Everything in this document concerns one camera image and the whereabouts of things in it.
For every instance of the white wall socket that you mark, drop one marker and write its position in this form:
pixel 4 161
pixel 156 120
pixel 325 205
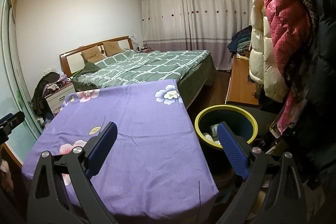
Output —
pixel 50 72

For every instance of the white nightstand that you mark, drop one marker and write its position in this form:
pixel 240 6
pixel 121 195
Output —
pixel 60 98

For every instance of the dark bedside table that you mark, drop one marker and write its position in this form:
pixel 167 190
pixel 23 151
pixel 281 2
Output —
pixel 145 50

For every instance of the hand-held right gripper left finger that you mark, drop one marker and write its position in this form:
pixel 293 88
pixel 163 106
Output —
pixel 103 148

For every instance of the green checked duvet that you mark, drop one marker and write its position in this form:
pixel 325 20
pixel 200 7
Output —
pixel 157 64

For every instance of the pile of dark clothes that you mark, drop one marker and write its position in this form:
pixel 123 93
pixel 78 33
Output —
pixel 240 41

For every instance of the black jacket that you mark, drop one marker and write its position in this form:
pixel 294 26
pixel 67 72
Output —
pixel 323 56

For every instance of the brown pillow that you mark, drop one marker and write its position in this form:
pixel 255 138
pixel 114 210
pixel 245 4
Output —
pixel 112 48
pixel 92 54

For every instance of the pink and white curtain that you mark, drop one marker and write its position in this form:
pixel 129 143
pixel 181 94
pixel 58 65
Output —
pixel 189 16

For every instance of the sliding glass door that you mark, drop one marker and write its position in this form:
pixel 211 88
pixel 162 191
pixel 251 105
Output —
pixel 15 82

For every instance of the dark plastic bag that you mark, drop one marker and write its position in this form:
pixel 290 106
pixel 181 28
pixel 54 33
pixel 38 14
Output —
pixel 259 95

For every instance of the dark clothes pile on nightstand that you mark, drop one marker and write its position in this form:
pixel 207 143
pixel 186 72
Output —
pixel 39 98

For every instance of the purple floral tablecloth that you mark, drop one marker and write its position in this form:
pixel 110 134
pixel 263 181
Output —
pixel 147 134

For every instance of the yellow rimmed trash bin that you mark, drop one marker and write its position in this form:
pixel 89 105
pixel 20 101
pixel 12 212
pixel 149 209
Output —
pixel 231 115

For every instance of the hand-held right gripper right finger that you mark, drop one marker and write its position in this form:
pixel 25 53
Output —
pixel 233 150

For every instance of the dark green cloth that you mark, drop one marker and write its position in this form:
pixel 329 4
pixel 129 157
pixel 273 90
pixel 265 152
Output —
pixel 89 67

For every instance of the wooden desk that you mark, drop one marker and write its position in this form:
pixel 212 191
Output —
pixel 239 82

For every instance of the wooden bed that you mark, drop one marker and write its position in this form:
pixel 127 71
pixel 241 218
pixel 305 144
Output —
pixel 71 61

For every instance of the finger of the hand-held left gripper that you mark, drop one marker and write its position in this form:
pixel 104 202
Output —
pixel 14 120

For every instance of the red puffer jacket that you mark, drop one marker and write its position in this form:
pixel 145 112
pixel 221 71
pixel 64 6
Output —
pixel 283 29

